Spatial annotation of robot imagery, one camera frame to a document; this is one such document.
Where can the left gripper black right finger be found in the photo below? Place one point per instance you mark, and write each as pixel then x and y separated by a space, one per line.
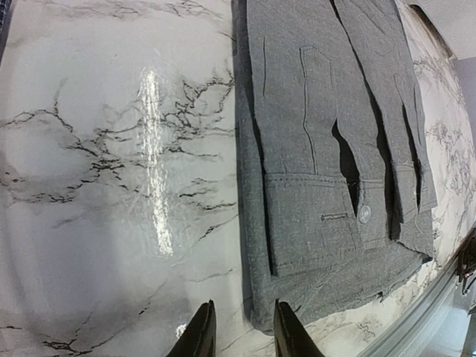
pixel 290 337

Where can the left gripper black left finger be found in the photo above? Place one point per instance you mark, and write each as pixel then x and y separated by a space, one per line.
pixel 199 337

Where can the grey long sleeve shirt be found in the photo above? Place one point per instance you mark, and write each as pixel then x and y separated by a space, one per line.
pixel 335 186

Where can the aluminium front frame rail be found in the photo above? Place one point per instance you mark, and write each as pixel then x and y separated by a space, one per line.
pixel 436 324

